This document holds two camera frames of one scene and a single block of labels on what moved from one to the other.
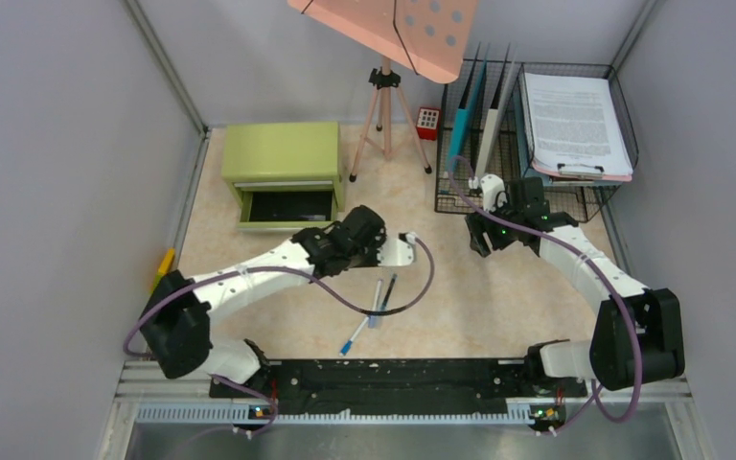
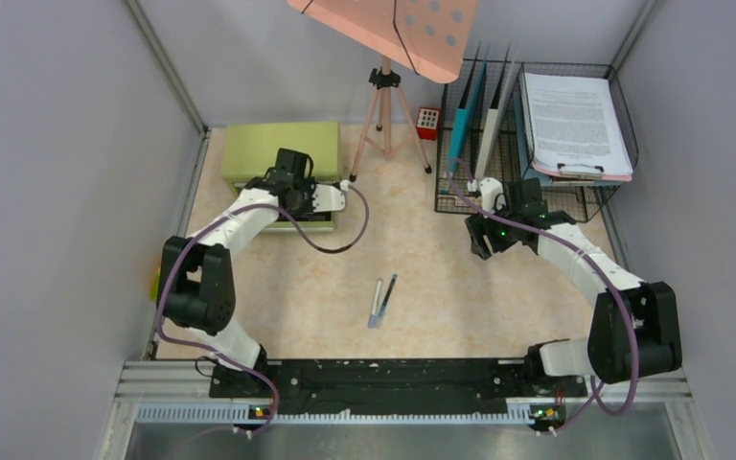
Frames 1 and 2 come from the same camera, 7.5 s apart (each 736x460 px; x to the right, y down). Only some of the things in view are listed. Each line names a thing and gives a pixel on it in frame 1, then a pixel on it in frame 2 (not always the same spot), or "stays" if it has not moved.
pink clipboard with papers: x=574 y=128 stays
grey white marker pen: x=374 y=320 stays
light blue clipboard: x=530 y=172 stays
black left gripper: x=376 y=243 -> x=310 y=186
